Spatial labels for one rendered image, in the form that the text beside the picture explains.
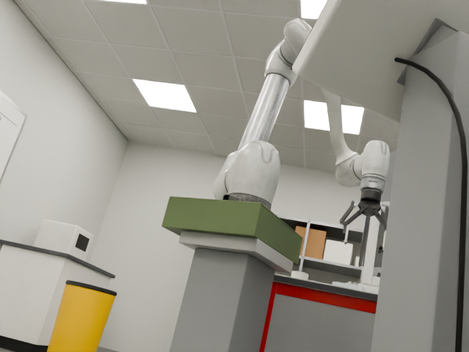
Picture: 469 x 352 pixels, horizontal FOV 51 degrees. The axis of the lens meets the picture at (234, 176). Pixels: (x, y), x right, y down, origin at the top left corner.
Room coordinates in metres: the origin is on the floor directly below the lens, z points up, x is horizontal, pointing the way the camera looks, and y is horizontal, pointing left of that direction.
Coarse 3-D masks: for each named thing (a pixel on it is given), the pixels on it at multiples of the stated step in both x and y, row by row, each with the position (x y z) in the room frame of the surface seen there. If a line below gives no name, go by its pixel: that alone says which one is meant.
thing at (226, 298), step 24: (192, 240) 1.54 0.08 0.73; (216, 240) 1.49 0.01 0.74; (240, 240) 1.44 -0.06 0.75; (192, 264) 1.57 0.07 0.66; (216, 264) 1.53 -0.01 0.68; (240, 264) 1.48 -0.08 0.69; (264, 264) 1.56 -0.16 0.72; (288, 264) 1.62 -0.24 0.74; (192, 288) 1.56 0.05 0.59; (216, 288) 1.51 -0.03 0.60; (240, 288) 1.47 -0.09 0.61; (264, 288) 1.59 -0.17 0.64; (192, 312) 1.55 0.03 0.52; (216, 312) 1.50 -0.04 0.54; (240, 312) 1.49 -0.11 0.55; (264, 312) 1.62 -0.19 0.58; (192, 336) 1.54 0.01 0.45; (216, 336) 1.49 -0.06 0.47; (240, 336) 1.51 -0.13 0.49
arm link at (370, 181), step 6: (366, 174) 1.74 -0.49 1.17; (372, 174) 1.73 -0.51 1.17; (366, 180) 1.74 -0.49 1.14; (372, 180) 1.73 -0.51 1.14; (378, 180) 1.72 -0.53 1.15; (384, 180) 1.74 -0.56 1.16; (360, 186) 1.77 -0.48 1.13; (366, 186) 1.74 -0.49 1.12; (372, 186) 1.73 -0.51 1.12; (378, 186) 1.72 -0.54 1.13; (384, 186) 1.76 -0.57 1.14
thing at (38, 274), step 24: (0, 240) 4.69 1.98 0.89; (48, 240) 4.92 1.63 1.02; (72, 240) 4.87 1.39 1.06; (0, 264) 4.71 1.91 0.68; (24, 264) 4.66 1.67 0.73; (48, 264) 4.60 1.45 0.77; (72, 264) 4.72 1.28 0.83; (0, 288) 4.69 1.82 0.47; (24, 288) 4.64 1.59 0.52; (48, 288) 4.59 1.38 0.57; (0, 312) 4.67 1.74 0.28; (24, 312) 4.62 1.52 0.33; (48, 312) 4.59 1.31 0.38; (0, 336) 4.71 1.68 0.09; (24, 336) 4.60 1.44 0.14; (48, 336) 4.72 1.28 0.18
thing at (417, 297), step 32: (448, 64) 0.69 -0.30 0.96; (416, 96) 0.75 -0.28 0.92; (416, 128) 0.74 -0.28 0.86; (448, 128) 0.67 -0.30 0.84; (416, 160) 0.73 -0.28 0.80; (448, 160) 0.67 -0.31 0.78; (416, 192) 0.72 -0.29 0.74; (448, 192) 0.67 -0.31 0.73; (416, 224) 0.72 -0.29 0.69; (448, 224) 0.67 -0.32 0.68; (384, 256) 0.77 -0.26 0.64; (416, 256) 0.71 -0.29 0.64; (448, 256) 0.68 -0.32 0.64; (384, 288) 0.77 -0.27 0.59; (416, 288) 0.70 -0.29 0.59; (448, 288) 0.68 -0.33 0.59; (384, 320) 0.76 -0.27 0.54; (416, 320) 0.70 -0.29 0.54; (448, 320) 0.68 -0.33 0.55
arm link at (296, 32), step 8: (288, 24) 1.63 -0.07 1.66; (296, 24) 1.61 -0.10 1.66; (304, 24) 1.62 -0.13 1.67; (288, 32) 1.64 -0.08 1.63; (296, 32) 1.62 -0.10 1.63; (304, 32) 1.61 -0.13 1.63; (288, 40) 1.66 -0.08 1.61; (296, 40) 1.63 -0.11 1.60; (304, 40) 1.62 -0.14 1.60; (280, 48) 1.72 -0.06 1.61; (288, 48) 1.68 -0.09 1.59; (296, 48) 1.65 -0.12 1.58; (288, 56) 1.70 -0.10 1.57; (296, 56) 1.68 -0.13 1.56
